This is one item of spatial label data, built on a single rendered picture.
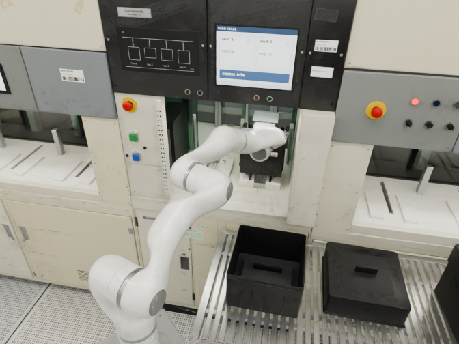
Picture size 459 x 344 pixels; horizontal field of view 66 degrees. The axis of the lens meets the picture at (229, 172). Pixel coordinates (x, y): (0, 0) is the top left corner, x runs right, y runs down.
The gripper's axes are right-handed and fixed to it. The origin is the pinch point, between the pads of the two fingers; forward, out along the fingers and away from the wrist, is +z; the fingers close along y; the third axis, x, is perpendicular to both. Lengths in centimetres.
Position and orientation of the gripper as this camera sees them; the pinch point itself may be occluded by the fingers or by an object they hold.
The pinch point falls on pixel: (265, 121)
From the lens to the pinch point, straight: 175.8
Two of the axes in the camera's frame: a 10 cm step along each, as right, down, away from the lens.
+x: 0.2, -8.3, -5.5
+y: 9.9, 1.1, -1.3
